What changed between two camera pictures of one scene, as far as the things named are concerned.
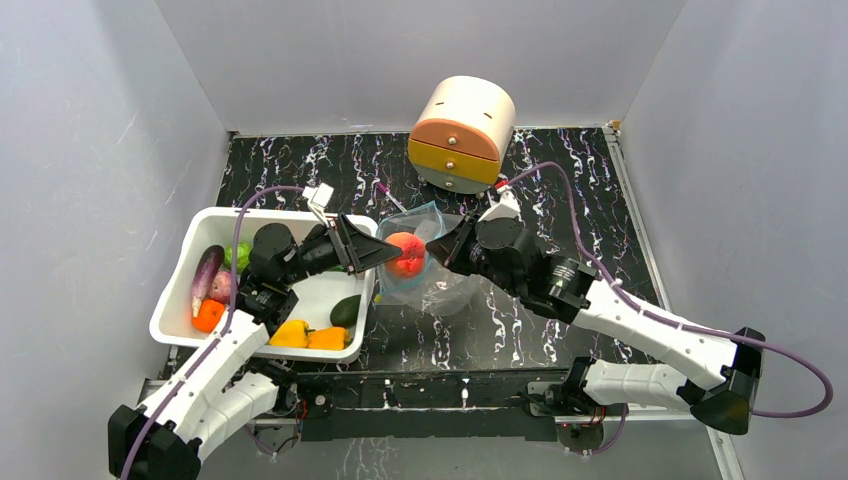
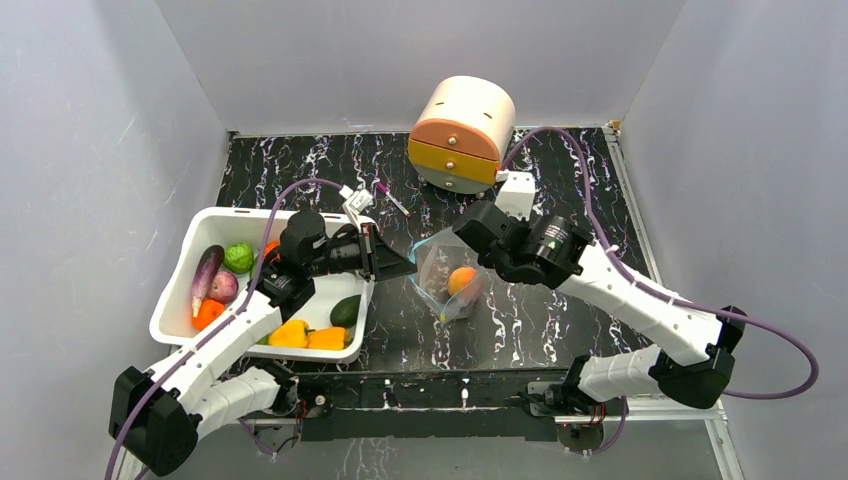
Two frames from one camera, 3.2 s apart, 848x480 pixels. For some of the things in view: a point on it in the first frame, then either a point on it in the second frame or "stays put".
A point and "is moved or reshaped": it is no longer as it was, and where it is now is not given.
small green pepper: [242, 256] stays put
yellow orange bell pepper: [330, 338] stays put
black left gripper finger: [364, 251] → [387, 262]
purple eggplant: [204, 276] stays put
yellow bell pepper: [293, 332] stays put
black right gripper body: [460, 248] → [478, 226]
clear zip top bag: [436, 287] is moved or reshaped
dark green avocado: [346, 313] stays put
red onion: [220, 288] stays put
